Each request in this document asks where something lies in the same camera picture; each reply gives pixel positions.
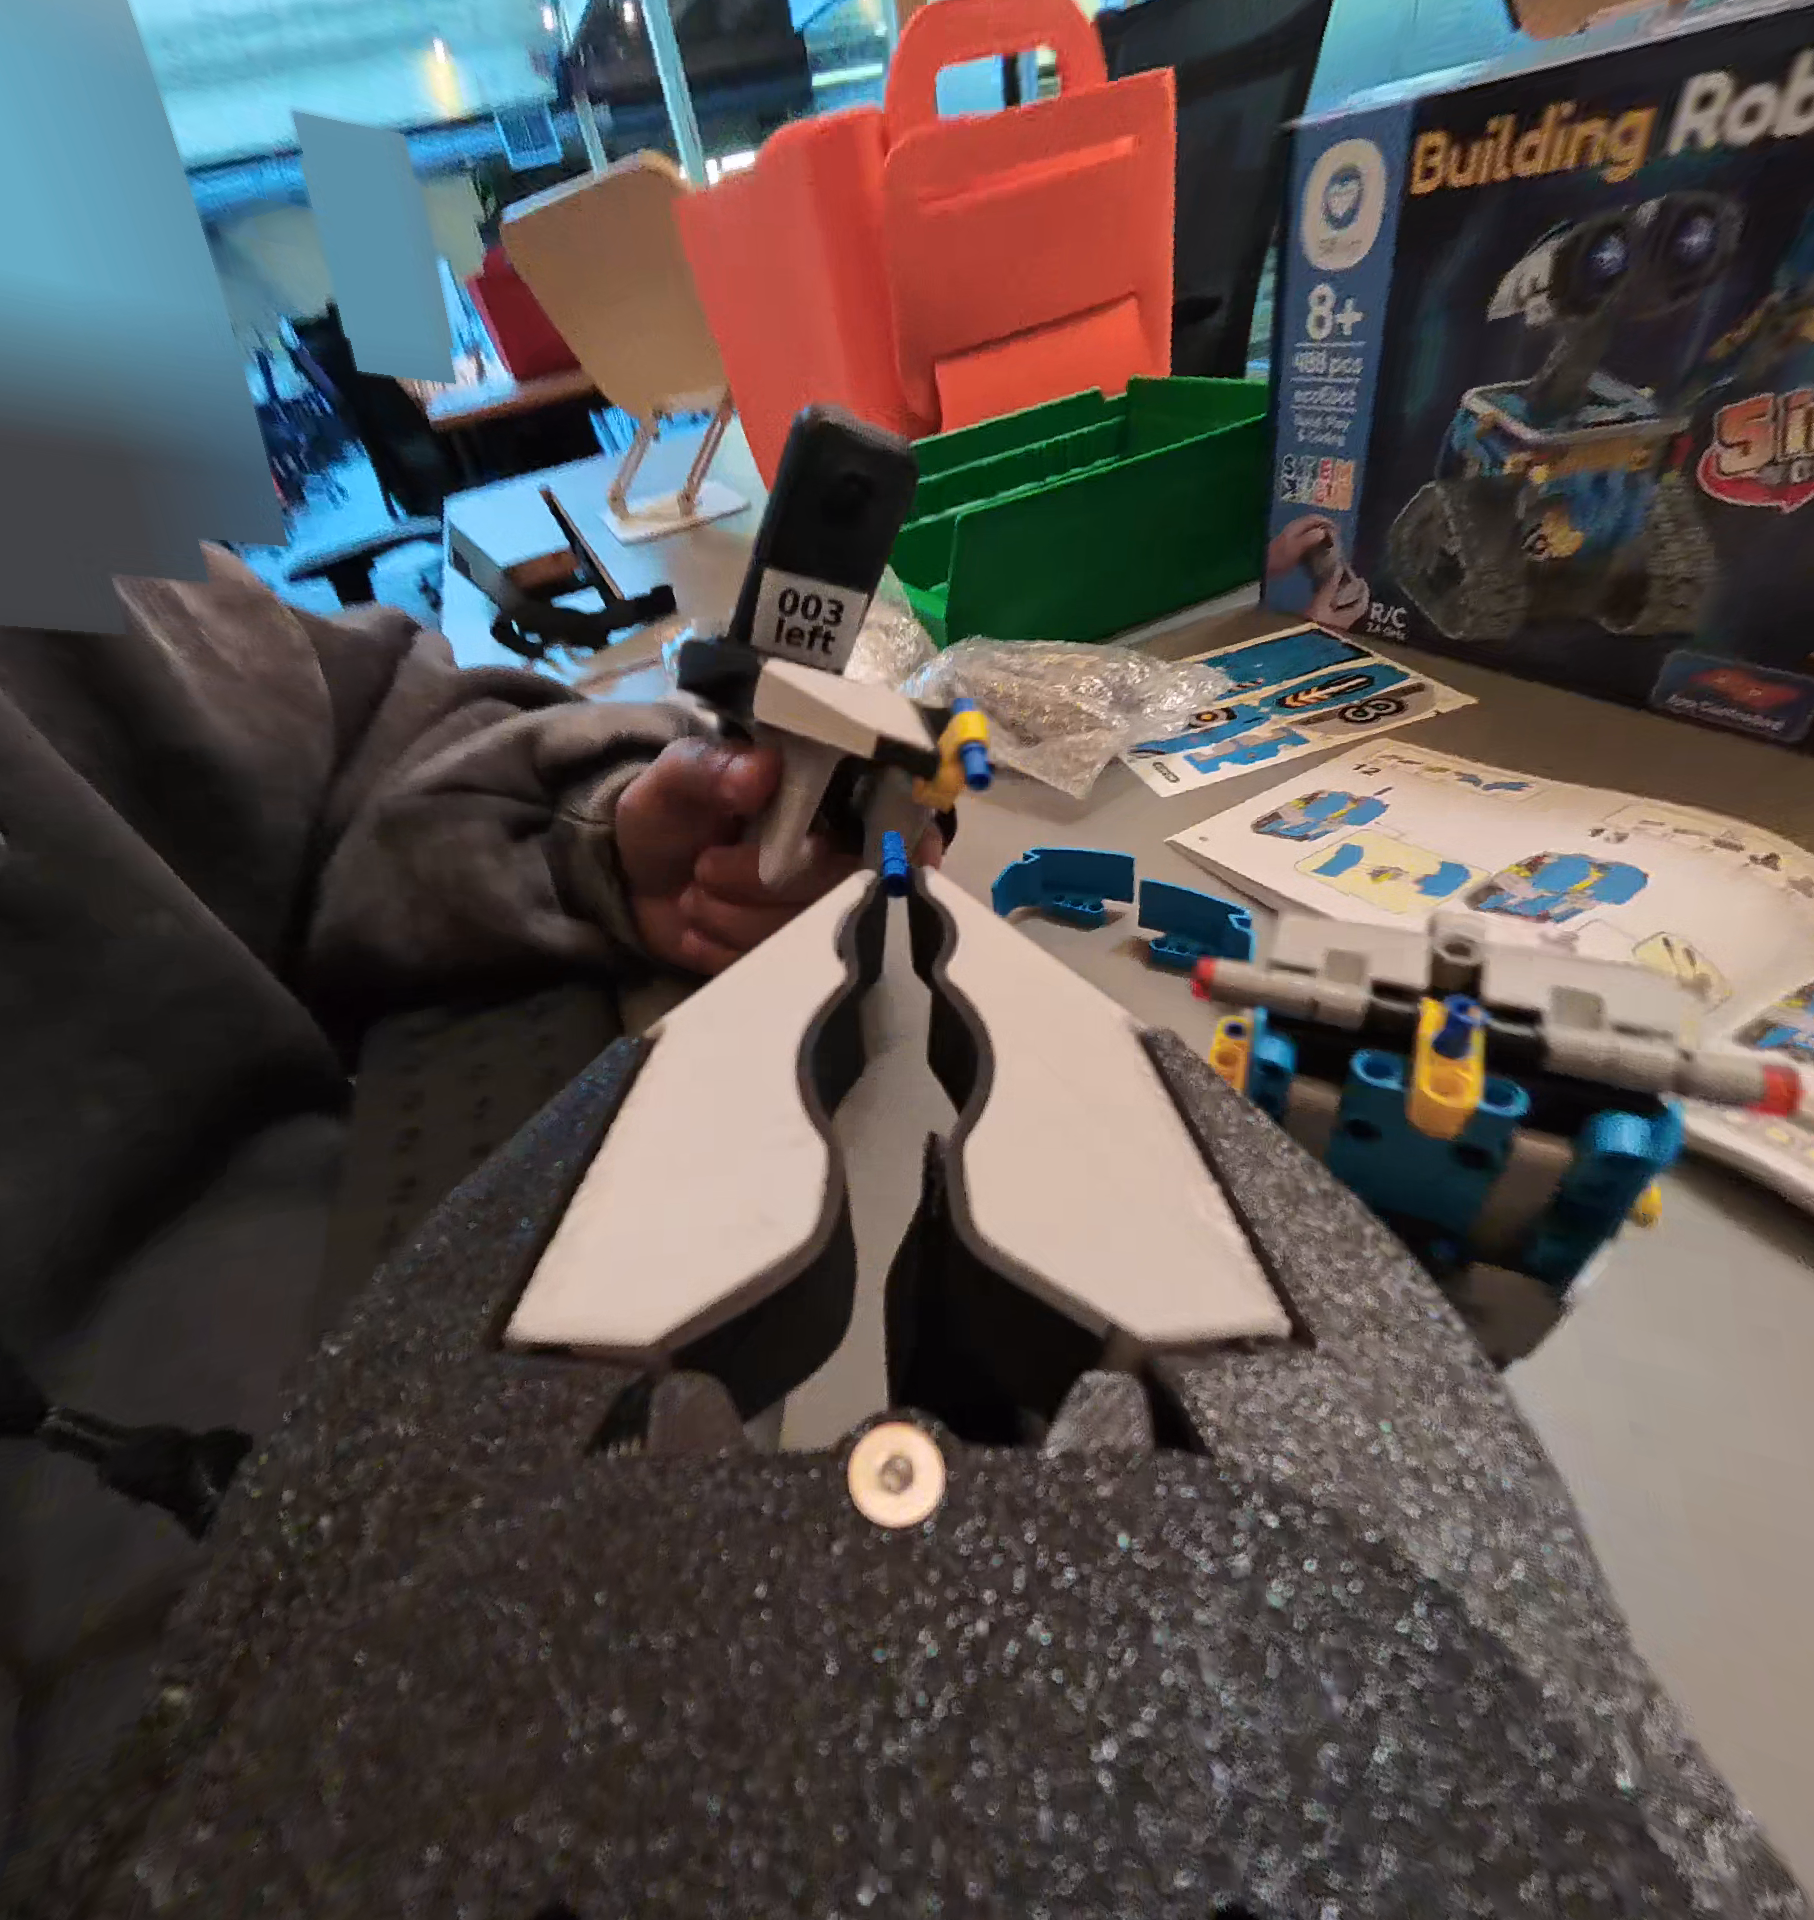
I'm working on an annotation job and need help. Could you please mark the black office chair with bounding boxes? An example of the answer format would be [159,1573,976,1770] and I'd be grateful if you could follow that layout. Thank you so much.
[247,307,451,602]
[1102,0,1335,381]

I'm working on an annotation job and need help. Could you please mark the blue sticker sheet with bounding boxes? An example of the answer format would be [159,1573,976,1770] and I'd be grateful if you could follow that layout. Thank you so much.
[1115,622,1479,797]

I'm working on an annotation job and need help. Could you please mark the person's left hand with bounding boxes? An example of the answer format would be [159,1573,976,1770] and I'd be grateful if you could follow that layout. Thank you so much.
[609,739,873,980]

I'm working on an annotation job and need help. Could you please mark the clear plastic parts bag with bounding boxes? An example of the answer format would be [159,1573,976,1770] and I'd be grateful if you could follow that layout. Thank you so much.
[907,637,1233,801]
[843,567,942,689]

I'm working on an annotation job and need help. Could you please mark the plywood stand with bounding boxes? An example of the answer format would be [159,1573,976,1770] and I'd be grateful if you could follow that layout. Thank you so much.
[499,150,755,545]

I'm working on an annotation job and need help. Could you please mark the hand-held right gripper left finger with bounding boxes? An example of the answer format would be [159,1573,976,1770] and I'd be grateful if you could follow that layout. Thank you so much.
[502,870,886,1418]

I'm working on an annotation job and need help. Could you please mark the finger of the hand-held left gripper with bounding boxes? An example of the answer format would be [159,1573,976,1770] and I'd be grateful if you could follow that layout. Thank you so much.
[750,663,942,772]
[843,754,958,845]

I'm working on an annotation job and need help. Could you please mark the yellow connector piece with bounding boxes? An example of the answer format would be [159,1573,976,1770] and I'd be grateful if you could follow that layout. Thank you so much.
[911,702,985,813]

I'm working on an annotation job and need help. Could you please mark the black perforated chair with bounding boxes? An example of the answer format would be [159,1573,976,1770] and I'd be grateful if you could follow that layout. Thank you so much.
[345,982,653,1291]

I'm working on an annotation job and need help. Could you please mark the instruction booklet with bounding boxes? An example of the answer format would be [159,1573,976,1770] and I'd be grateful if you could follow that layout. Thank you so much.
[1165,736,1814,1249]

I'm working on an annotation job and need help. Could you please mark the toy robot kit box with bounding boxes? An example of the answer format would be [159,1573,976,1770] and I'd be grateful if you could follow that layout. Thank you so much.
[1257,0,1814,772]

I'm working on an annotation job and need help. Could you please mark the black tablet stand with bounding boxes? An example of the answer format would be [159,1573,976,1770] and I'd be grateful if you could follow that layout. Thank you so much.
[486,486,684,663]

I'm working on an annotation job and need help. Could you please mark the black strap buckle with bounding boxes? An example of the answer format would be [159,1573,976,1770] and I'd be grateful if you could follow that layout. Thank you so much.
[39,1401,252,1536]

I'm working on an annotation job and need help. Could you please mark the orange felt bag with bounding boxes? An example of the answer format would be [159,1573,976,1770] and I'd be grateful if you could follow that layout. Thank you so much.
[675,0,1183,485]

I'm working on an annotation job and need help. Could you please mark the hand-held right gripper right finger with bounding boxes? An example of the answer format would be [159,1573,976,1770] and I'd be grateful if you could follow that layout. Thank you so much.
[905,868,1298,1375]

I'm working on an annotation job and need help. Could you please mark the blue curved panel piece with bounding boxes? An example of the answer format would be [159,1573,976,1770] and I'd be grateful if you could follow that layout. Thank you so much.
[989,847,1143,928]
[1136,877,1264,971]

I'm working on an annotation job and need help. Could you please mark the grey desk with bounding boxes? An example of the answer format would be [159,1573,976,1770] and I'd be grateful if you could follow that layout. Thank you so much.
[441,405,1814,1920]

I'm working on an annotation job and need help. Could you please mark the grey flat box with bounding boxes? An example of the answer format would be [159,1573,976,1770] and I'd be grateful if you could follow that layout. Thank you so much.
[445,482,597,590]

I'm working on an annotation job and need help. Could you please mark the green storage bin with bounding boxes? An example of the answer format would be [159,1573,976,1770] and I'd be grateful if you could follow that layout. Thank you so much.
[893,375,1279,650]

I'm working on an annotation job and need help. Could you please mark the person's left forearm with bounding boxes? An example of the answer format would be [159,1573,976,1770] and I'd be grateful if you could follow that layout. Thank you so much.
[299,631,714,1037]

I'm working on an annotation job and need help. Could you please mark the grey blue toy robot build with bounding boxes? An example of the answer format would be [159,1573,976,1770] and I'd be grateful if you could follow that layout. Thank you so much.
[1190,906,1803,1295]

